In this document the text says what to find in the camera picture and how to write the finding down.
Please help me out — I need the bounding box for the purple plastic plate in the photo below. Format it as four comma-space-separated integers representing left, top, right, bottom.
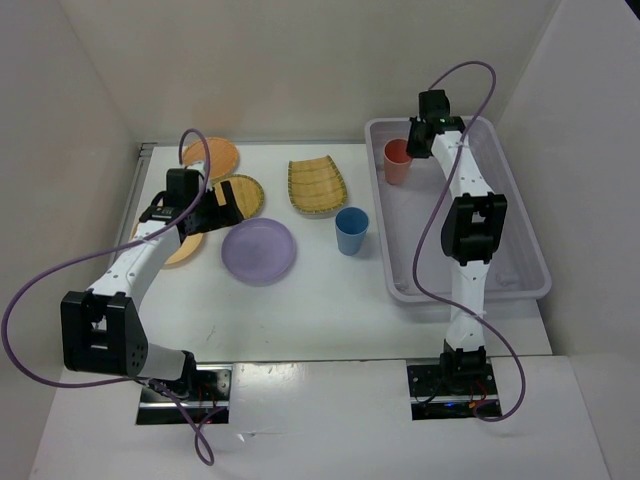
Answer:
221, 217, 297, 285

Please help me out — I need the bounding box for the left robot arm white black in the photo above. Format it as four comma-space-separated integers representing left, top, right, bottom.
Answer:
60, 167, 244, 400

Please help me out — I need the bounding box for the clear lavender plastic bin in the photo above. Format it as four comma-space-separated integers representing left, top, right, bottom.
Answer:
364, 116, 554, 306

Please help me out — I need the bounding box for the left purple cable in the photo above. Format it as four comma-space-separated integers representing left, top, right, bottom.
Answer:
3, 128, 216, 466

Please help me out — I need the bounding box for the round bamboo green-rim tray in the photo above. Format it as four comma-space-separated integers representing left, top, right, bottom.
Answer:
211, 174, 265, 219

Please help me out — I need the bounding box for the yellow bear plate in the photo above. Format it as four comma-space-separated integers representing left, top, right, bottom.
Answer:
130, 219, 205, 266

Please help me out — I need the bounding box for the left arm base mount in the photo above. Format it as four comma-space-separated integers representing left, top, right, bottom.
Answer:
135, 363, 233, 426

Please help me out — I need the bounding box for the orange round woven tray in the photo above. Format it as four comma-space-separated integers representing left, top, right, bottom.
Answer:
182, 137, 239, 181

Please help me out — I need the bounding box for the salmon pink plastic cup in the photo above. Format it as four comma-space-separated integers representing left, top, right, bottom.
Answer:
384, 138, 412, 185

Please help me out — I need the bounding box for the blue plastic cup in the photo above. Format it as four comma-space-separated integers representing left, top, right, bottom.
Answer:
335, 207, 369, 256

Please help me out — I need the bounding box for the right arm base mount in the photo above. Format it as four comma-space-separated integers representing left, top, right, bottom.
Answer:
406, 361, 502, 421

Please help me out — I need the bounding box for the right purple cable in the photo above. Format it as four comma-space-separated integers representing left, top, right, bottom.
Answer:
412, 60, 527, 423

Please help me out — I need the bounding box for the purple cable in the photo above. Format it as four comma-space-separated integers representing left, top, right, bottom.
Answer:
3, 128, 216, 466
412, 60, 527, 423

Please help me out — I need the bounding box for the scoop-shaped bamboo tray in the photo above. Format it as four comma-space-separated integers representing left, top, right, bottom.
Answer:
287, 155, 348, 216

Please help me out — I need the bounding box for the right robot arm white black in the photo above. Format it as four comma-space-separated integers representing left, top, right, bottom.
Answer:
406, 90, 508, 395

